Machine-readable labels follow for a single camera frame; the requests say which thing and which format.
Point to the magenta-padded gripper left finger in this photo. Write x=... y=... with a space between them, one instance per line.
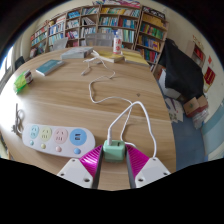
x=80 y=170

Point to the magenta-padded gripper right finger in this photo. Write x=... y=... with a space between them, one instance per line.
x=146 y=170

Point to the small green charger block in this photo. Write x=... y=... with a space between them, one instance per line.
x=114 y=150

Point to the white power strip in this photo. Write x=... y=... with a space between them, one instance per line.
x=56 y=140

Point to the papers on floor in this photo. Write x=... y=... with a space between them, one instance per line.
x=175 y=110

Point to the cardboard box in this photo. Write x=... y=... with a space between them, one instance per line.
x=195 y=106

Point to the white box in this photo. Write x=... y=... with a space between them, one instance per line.
x=168 y=90

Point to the black cloth cover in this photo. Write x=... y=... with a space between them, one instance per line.
x=181 y=70

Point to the small dark red jar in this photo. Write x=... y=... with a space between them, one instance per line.
x=29 y=76

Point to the green plastic pack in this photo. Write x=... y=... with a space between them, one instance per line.
x=20 y=81

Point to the teal book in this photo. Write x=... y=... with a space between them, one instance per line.
x=50 y=67

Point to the yellow book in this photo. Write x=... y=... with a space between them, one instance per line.
x=136 y=58
x=111 y=56

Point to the grey book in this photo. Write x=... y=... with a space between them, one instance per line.
x=77 y=52

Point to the dark office chair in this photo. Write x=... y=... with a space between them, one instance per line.
x=19 y=62

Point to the window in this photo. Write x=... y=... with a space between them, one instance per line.
x=6 y=70

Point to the grey mesh chair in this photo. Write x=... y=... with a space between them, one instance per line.
x=60 y=44
x=100 y=39

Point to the white bottle with red label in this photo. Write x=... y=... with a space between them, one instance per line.
x=117 y=43

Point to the wooden bookshelf unit with books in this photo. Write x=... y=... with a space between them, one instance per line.
x=133 y=30

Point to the red wall banner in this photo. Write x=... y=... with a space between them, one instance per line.
x=210 y=75

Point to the small wooden wall shelf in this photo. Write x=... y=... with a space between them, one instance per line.
x=196 y=51

